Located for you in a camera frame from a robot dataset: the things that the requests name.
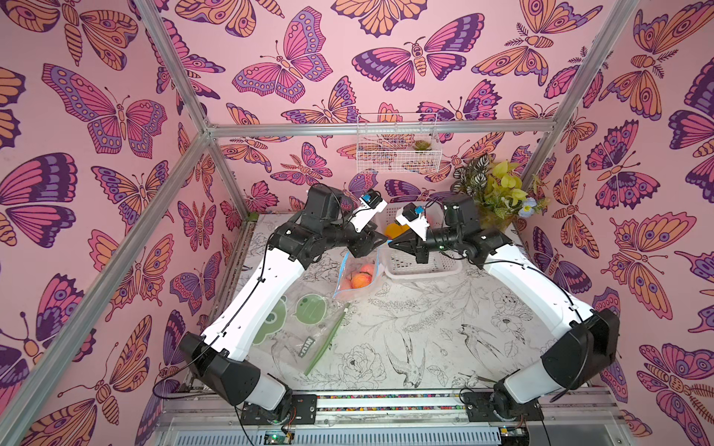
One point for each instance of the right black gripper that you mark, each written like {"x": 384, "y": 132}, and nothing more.
{"x": 418, "y": 242}

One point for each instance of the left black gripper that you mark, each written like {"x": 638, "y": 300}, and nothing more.
{"x": 363, "y": 244}

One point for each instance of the clear blue-zipper zip-top bag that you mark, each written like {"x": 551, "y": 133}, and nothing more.
{"x": 351, "y": 265}

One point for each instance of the orange-red peach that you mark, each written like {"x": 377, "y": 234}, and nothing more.
{"x": 361, "y": 280}

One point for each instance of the yellow peach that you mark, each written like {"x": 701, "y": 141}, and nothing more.
{"x": 394, "y": 230}

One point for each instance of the clear green-zipper zip-top bag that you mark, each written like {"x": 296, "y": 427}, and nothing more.
{"x": 298, "y": 330}

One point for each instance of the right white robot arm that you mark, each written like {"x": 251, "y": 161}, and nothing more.
{"x": 586, "y": 339}

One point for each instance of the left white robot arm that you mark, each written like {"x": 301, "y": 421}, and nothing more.
{"x": 218, "y": 356}

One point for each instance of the potted artificial plant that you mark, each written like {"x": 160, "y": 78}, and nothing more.
{"x": 498, "y": 193}

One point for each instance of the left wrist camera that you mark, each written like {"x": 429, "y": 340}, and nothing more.
{"x": 371, "y": 203}

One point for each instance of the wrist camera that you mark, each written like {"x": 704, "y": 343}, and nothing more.
{"x": 414, "y": 217}
{"x": 371, "y": 203}

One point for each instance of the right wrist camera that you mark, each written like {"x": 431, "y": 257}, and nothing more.
{"x": 414, "y": 217}

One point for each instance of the white wire wall basket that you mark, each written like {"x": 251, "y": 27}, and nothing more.
{"x": 391, "y": 146}

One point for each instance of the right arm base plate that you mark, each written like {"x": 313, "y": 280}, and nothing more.
{"x": 488, "y": 406}

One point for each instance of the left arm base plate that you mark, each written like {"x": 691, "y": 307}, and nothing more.
{"x": 294, "y": 409}

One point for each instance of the aluminium frame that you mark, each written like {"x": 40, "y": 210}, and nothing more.
{"x": 30, "y": 125}

